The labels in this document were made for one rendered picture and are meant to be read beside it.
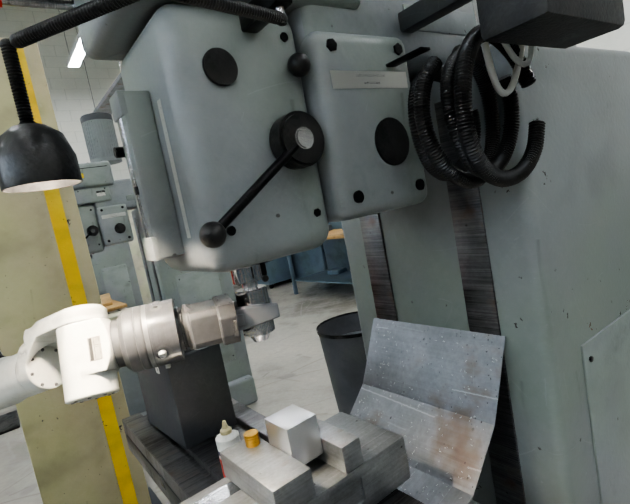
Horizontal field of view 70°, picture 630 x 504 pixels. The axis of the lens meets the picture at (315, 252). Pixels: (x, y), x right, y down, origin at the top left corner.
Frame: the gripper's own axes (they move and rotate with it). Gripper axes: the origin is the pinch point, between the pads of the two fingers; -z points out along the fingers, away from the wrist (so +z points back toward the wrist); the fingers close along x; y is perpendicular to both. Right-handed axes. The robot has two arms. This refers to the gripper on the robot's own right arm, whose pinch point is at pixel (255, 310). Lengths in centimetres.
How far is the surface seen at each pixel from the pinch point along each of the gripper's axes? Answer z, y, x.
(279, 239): -3.8, -10.3, -9.2
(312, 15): -14.3, -38.5, -6.2
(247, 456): 5.4, 19.2, -3.8
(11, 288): 82, -1, 153
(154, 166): 9.4, -22.0, -5.5
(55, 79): 181, -322, 895
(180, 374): 14.1, 15.0, 27.3
